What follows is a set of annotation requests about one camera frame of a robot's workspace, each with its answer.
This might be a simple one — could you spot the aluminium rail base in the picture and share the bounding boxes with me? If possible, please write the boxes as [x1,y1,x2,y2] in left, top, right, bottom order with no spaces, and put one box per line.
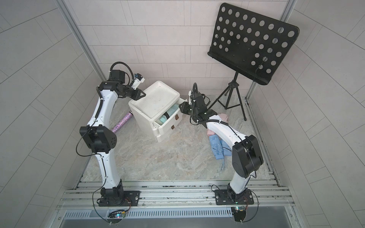
[56,179,295,219]

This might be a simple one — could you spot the white top drawer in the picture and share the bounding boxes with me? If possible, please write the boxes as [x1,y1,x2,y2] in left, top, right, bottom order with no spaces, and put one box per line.
[153,99,185,128]

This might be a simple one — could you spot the left circuit board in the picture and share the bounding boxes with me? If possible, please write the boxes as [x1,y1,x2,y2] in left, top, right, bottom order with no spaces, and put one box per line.
[107,210,129,226]

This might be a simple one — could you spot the pink folded umbrella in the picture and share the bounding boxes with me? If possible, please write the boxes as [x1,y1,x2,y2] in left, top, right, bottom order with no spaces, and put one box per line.
[207,129,215,136]
[219,113,228,123]

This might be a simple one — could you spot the white drawer cabinet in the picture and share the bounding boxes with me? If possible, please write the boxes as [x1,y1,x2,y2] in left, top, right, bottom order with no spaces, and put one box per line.
[128,81,183,143]

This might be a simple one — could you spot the purple glitter bottle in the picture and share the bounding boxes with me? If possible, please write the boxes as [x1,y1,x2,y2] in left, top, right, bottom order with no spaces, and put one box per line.
[111,112,133,133]

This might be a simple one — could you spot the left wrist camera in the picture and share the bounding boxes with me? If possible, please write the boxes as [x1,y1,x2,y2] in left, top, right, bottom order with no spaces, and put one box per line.
[131,73,145,90]

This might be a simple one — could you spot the right circuit board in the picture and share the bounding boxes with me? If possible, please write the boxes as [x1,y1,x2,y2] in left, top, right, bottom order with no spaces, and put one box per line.
[231,207,247,223]

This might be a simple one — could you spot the black music stand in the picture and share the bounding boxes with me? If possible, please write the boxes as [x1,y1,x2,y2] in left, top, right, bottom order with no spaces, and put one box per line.
[207,2,300,122]

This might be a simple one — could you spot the blue umbrella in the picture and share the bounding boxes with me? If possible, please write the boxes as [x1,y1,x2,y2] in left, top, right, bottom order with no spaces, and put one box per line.
[221,139,232,156]
[209,135,225,171]

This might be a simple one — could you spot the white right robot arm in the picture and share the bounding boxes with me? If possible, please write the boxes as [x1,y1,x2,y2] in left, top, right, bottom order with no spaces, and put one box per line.
[179,83,264,205]

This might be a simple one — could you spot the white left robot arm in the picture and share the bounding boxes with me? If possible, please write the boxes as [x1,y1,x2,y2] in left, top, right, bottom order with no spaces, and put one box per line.
[79,61,146,207]

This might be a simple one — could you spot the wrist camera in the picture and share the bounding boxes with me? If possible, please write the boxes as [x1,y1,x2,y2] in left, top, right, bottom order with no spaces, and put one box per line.
[131,73,145,90]
[188,90,193,105]

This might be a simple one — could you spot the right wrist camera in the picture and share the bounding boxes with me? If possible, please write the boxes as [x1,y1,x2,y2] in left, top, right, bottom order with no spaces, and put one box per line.
[188,90,193,105]

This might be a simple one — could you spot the pink folded umbrella right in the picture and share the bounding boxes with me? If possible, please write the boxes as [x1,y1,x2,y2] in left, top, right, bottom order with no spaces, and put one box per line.
[219,113,228,123]

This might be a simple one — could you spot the circuit board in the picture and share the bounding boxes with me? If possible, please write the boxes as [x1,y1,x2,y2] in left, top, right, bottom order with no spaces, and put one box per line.
[231,207,247,223]
[107,210,129,226]

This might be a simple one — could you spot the pink folded umbrella left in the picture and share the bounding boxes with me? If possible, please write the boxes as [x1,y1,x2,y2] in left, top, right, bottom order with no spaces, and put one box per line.
[207,129,215,136]

